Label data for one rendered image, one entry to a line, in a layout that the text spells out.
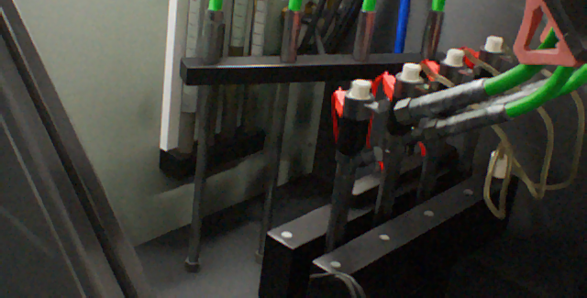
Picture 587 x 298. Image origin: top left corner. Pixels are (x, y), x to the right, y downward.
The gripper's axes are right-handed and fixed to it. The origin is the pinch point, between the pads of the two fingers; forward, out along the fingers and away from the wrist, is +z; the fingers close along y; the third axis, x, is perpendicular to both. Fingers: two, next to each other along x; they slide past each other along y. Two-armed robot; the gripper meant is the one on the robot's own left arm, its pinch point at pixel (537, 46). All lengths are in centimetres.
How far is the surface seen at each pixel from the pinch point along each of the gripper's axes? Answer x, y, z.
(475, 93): 0.9, 3.2, 5.4
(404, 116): -0.6, 5.6, 12.6
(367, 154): 0.5, 6.9, 18.9
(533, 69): 1.5, 1.3, 0.2
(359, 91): -4.8, 6.3, 16.1
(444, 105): 0.4, 4.2, 8.6
